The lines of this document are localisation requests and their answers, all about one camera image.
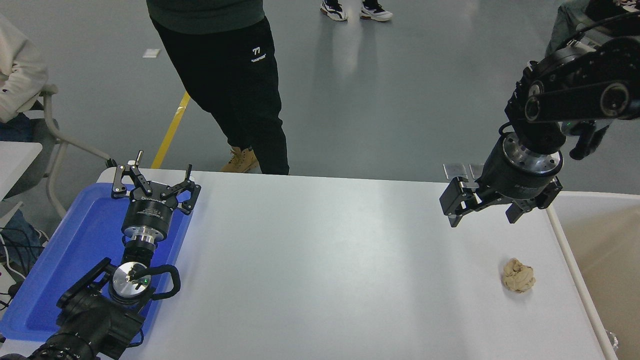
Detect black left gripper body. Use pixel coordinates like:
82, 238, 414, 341
121, 189, 180, 237

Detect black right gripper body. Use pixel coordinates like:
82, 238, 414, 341
479, 139, 562, 202

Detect tan paper ball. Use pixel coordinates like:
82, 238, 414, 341
502, 257, 536, 294

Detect large pale bin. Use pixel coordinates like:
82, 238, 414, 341
546, 191, 640, 360

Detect blue plastic tray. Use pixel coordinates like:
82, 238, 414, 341
0, 182, 193, 343

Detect small white side table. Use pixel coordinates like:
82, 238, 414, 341
0, 141, 43, 226

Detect person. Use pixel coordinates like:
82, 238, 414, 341
545, 0, 640, 56
320, 0, 393, 22
146, 0, 291, 176
0, 14, 51, 271

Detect white frame chair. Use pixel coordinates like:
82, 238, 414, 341
22, 85, 117, 218

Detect black cables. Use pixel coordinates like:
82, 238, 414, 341
0, 227, 46, 311

